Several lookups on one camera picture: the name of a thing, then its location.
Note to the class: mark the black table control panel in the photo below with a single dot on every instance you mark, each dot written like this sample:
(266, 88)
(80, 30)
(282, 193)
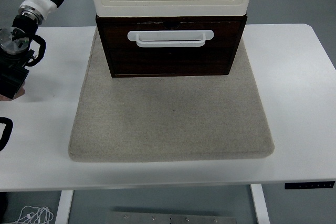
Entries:
(309, 185)

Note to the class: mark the person's hand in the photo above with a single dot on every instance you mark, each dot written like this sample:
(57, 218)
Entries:
(5, 98)

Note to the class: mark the dark wooden drawer housing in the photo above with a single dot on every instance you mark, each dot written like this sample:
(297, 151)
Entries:
(210, 18)

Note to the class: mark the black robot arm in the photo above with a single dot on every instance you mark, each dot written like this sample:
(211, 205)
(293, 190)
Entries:
(13, 43)

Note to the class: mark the beige fabric mat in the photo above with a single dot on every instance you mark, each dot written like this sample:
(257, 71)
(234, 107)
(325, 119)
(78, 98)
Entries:
(170, 116)

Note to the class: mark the grey metal plate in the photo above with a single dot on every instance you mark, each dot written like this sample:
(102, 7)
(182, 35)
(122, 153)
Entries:
(170, 218)

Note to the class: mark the white table leg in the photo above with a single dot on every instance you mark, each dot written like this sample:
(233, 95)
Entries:
(260, 205)
(64, 208)

